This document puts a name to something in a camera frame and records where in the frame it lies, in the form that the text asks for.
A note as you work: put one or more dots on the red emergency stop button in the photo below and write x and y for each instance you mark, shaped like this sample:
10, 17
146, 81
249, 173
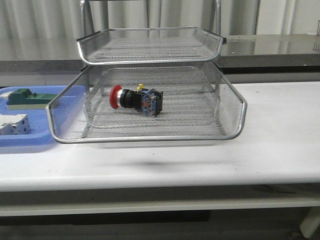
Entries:
146, 101

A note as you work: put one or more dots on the mesh tray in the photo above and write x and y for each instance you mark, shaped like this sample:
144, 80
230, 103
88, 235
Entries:
199, 103
149, 45

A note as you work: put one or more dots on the green terminal block module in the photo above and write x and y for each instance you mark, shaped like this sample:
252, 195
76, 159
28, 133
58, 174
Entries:
24, 99

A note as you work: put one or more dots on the grey stone counter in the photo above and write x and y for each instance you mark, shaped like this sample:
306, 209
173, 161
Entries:
266, 58

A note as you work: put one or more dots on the white circuit breaker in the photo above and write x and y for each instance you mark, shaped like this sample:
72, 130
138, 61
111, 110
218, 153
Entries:
14, 124

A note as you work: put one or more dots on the white table leg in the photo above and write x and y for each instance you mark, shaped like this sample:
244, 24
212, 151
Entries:
311, 222

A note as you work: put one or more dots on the grey metal rack frame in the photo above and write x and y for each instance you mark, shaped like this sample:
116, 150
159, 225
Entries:
86, 20

